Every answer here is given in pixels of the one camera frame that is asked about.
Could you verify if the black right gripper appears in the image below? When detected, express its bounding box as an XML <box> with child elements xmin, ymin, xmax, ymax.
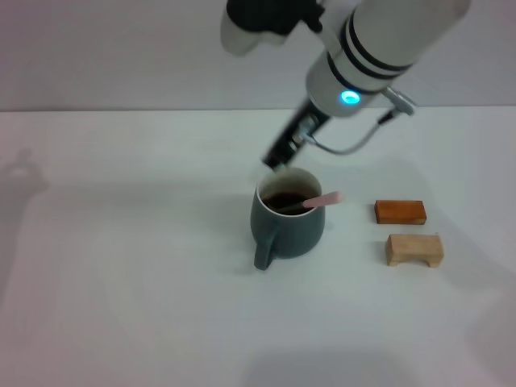
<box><xmin>260</xmin><ymin>98</ymin><xmax>334</xmax><ymax>169</ymax></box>

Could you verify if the pink handled metal spoon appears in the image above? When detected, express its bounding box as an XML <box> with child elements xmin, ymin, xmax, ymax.
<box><xmin>273</xmin><ymin>191</ymin><xmax>346</xmax><ymax>214</ymax></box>

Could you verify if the dark grey-blue coffee mug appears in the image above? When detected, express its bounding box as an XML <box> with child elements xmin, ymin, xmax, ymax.
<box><xmin>249</xmin><ymin>167</ymin><xmax>326</xmax><ymax>272</ymax></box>

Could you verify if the orange-brown wooden block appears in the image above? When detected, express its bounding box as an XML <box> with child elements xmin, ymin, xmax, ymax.
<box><xmin>373</xmin><ymin>199</ymin><xmax>427</xmax><ymax>227</ymax></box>

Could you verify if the light wooden bridge block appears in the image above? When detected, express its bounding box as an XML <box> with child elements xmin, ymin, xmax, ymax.
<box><xmin>385</xmin><ymin>233</ymin><xmax>445</xmax><ymax>268</ymax></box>

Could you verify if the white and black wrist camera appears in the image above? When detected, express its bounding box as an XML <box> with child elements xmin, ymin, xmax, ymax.
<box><xmin>219</xmin><ymin>0</ymin><xmax>326</xmax><ymax>56</ymax></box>

